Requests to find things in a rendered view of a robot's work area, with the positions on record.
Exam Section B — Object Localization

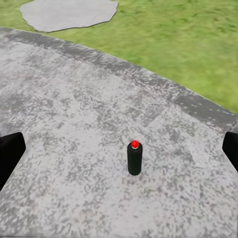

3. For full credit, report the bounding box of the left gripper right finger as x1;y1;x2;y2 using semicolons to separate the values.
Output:
222;131;238;172

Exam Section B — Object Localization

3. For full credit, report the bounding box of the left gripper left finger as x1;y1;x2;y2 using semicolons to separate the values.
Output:
0;132;26;191

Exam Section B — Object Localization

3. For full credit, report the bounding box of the insectifuge atomizer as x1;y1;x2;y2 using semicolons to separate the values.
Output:
127;137;143;176

